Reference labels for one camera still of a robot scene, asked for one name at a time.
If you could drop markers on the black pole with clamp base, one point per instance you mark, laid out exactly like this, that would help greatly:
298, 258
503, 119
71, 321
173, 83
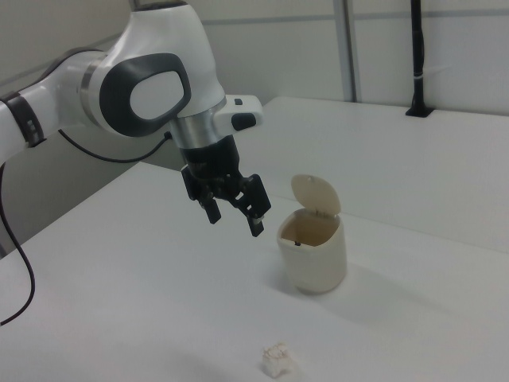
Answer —
417, 59

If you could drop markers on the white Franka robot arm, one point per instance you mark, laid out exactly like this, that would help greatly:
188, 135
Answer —
155, 51

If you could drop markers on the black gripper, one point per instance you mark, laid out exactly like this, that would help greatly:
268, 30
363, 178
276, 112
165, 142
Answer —
212, 159

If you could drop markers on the crumpled white paper trash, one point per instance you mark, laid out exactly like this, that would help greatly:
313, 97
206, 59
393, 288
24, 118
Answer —
275, 358

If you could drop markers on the small cream bin with lid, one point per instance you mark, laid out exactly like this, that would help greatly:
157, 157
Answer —
314, 262

